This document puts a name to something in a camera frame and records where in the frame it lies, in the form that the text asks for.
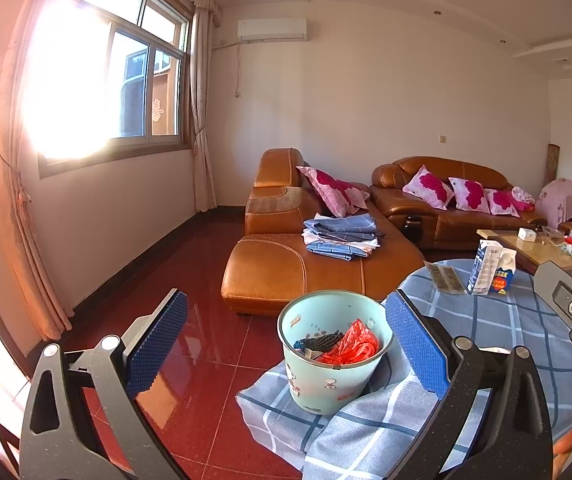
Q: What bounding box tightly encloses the rolled bamboo mat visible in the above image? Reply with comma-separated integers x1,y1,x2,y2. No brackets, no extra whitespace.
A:
546,144,562,186

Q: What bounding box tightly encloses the light green trash bin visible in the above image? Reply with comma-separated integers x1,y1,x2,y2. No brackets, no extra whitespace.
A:
277,290,395,416

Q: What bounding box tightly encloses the pink floral pillow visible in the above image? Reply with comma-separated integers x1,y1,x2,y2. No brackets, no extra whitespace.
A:
483,188,522,218
448,177,492,214
402,166,455,210
296,166,371,218

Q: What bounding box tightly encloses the person's right hand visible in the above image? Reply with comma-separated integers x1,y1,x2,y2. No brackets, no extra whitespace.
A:
552,421,572,480

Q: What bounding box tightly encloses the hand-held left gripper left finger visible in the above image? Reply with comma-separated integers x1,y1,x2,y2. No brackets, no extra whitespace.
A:
18,289,191,480

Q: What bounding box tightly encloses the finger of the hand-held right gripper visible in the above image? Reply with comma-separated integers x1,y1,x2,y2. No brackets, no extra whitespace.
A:
533,260,572,328

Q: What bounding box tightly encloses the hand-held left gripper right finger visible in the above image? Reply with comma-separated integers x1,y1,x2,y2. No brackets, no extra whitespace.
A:
385,290,552,480

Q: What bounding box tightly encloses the orange leather long sofa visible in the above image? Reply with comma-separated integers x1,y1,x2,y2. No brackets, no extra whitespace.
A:
370,156,549,251

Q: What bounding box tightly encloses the folded blue striped cloth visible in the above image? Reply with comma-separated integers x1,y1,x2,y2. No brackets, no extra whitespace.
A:
306,241,374,262

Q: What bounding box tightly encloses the pink draped cloth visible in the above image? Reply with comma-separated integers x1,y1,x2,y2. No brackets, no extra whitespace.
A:
537,178,572,226

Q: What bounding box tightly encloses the folded white cloth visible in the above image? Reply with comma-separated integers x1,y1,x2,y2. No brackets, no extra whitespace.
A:
302,230,381,252

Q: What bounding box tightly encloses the tall white milk carton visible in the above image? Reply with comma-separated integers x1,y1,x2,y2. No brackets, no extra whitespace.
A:
466,239,502,295

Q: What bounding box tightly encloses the blue plaid tablecloth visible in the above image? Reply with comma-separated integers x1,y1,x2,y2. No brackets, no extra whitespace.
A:
236,258,572,480

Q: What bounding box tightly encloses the pink bundled cloth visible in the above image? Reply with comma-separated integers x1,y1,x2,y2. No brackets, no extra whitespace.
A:
511,186,537,211

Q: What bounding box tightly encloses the orange leather chaise sofa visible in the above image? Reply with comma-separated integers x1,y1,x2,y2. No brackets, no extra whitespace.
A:
221,148,427,317

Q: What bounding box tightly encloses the folded blue plaid sheet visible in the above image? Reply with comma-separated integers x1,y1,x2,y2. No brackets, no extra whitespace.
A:
303,213,384,243

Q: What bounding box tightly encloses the blue white gable carton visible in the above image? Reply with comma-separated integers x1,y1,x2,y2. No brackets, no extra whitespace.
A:
490,252,517,297

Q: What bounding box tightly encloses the wooden coffee table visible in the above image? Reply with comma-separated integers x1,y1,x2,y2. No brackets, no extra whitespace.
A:
476,227,572,286

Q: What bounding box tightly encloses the dark wrapper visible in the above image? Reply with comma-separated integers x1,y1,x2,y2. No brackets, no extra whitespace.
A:
293,330,344,358

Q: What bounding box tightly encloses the clear seaweed packet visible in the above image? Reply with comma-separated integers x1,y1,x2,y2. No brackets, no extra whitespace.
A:
438,262,465,295
423,262,449,293

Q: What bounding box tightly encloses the window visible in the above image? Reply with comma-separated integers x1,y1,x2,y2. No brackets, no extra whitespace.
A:
36,0,194,178

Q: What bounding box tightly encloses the white air conditioner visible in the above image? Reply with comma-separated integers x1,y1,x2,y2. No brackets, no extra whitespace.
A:
237,18,308,42

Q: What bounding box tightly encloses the pink curtain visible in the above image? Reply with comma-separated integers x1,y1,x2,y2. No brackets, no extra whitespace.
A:
0,0,99,343
156,0,223,213

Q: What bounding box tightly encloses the red plastic bag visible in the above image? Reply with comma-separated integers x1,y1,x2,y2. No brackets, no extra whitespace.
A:
316,317,381,366

